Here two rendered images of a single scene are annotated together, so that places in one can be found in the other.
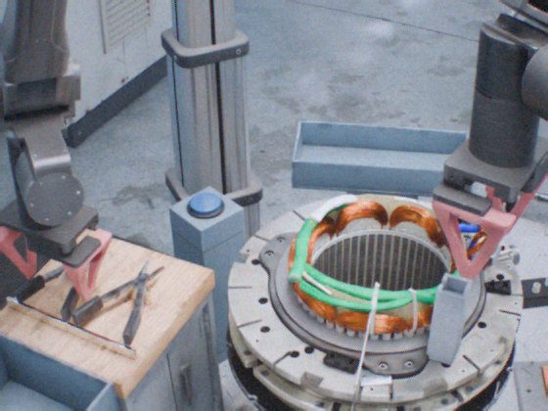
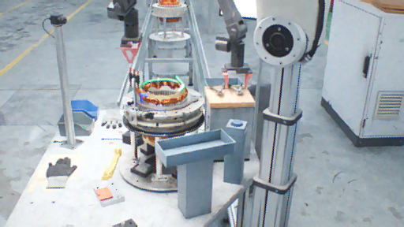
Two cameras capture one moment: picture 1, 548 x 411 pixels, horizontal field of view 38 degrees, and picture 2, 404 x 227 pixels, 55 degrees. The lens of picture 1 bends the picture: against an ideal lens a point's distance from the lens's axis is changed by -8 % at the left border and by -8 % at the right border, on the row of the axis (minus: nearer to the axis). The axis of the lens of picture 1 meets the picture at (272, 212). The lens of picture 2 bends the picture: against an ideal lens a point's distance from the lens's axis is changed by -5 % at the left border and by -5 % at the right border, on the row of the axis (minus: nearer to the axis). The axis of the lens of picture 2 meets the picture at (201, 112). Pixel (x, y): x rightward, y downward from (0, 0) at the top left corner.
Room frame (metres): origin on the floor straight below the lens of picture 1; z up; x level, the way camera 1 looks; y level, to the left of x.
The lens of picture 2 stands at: (1.99, -0.79, 1.71)
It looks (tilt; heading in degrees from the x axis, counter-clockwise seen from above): 24 degrees down; 147
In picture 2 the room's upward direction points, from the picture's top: 1 degrees clockwise
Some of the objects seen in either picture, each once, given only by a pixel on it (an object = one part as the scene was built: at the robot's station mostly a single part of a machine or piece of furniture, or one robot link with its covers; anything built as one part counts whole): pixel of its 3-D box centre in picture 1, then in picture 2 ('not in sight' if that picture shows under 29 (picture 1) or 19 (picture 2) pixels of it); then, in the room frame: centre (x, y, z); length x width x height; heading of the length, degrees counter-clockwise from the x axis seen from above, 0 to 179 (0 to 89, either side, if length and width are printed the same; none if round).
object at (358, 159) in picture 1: (380, 227); (194, 176); (0.99, -0.16, 0.92); 0.25 x 0.11 x 0.28; 82
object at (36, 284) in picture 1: (29, 289); not in sight; (0.68, 0.27, 1.09); 0.04 x 0.01 x 0.02; 140
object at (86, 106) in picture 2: not in sight; (83, 110); (0.00, -0.26, 0.82); 0.16 x 0.14 x 0.07; 63
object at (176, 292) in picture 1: (100, 305); (228, 96); (0.69, 0.20, 1.05); 0.20 x 0.19 x 0.02; 154
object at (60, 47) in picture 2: not in sight; (65, 87); (0.27, -0.40, 1.07); 0.03 x 0.03 x 0.57; 36
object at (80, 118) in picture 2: not in sight; (76, 124); (0.14, -0.34, 0.82); 0.16 x 0.14 x 0.07; 61
